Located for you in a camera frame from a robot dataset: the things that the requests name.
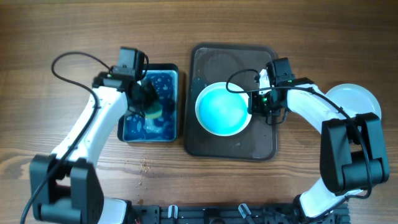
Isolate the green yellow sponge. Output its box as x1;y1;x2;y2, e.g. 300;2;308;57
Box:
144;103;162;119

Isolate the white plate blue stain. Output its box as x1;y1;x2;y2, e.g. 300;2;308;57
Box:
195;82;252;137

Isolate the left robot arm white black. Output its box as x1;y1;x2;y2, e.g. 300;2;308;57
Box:
21;73;159;223

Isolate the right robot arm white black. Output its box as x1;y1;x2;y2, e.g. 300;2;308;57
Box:
248;78;389;223

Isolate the black tray with blue water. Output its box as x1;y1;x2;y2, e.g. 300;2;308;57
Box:
117;63;179;142

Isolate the brown serving tray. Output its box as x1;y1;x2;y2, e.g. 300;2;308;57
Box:
183;43;278;162

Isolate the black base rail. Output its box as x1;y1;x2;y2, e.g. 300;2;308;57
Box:
124;203;351;224

